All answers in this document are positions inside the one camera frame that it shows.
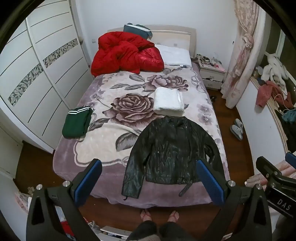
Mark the person's right leg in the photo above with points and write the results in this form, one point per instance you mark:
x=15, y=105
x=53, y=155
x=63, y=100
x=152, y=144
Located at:
x=174, y=228

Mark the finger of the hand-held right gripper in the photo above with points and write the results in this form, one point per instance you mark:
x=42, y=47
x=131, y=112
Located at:
x=291, y=158
x=264, y=165

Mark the white pillow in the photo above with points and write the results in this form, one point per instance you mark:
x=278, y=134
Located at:
x=173, y=54

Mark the folded white fleece garment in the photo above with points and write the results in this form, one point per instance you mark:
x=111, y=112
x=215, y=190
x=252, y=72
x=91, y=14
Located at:
x=166, y=102

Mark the clutter of small accessories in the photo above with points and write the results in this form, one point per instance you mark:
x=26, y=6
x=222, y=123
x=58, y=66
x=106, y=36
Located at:
x=208, y=60

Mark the floral purple bed blanket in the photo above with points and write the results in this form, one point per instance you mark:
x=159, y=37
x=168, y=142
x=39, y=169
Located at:
x=104, y=143

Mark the person's left leg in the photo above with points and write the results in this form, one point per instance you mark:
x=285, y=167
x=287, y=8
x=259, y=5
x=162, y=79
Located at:
x=146, y=228

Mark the red quilt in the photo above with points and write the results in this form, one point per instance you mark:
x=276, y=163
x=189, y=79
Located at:
x=120, y=53

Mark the grey slipper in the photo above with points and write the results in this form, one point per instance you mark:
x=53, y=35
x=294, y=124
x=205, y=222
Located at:
x=236, y=133
x=238, y=124

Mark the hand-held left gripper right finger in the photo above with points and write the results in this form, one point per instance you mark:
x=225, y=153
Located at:
x=210, y=185

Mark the pink floral bedding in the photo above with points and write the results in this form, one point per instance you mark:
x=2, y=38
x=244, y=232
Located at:
x=286, y=168

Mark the folded green clothes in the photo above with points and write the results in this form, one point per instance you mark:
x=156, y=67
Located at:
x=74, y=125

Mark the white nightstand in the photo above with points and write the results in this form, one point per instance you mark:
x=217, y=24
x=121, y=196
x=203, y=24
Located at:
x=211, y=75

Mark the pink patterned cloth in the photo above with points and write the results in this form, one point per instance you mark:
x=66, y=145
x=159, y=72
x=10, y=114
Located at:
x=22, y=199

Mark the white sliding-door wardrobe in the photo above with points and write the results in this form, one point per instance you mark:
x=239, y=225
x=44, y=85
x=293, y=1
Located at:
x=46, y=69

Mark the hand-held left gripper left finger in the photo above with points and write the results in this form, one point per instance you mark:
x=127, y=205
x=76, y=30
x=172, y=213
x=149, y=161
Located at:
x=89, y=183

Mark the pink floral curtain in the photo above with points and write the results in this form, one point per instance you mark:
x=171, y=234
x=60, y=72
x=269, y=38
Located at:
x=240, y=58

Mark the dark shoe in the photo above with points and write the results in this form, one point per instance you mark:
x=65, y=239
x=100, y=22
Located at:
x=212, y=99

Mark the person's leg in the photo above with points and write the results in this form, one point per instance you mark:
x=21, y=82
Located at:
x=174, y=228
x=146, y=228

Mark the beige bed headboard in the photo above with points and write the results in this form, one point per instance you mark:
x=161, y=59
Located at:
x=171, y=37

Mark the pink crumpled clothes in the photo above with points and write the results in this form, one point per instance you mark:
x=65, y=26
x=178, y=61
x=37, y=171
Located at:
x=266, y=92

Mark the black leather jacket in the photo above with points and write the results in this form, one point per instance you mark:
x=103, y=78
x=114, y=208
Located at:
x=171, y=153

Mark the teal crumpled cloth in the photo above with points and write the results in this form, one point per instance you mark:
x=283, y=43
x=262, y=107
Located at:
x=289, y=115

